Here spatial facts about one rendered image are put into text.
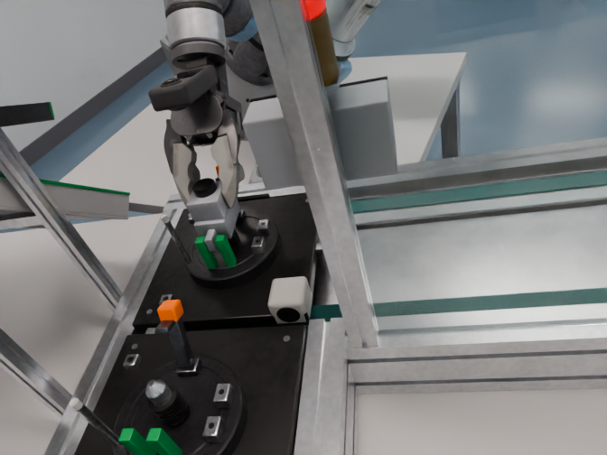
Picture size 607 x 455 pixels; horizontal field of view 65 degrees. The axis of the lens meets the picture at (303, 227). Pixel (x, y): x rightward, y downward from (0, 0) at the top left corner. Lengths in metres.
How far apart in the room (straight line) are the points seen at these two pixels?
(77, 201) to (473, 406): 0.60
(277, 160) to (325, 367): 0.25
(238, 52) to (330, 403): 0.85
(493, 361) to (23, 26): 3.83
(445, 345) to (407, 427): 0.12
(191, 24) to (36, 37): 3.47
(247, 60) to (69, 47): 3.17
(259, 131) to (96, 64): 4.01
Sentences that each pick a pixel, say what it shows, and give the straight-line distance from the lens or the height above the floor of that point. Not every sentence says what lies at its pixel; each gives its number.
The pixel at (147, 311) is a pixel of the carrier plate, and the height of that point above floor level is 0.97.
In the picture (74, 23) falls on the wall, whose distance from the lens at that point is 4.32.
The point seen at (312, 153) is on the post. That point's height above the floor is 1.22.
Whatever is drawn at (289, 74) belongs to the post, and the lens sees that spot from 0.34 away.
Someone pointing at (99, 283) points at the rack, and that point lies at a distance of 0.76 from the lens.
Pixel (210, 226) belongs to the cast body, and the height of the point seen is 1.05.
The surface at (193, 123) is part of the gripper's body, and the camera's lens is 0.64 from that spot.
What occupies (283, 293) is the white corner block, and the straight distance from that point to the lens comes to 0.59.
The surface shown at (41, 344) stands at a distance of 0.94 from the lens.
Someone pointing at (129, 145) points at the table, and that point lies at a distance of 1.40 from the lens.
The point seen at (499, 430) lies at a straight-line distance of 0.62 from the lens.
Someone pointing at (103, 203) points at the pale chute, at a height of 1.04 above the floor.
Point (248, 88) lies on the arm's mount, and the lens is 1.18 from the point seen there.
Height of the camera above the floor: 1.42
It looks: 40 degrees down
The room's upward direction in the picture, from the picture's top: 18 degrees counter-clockwise
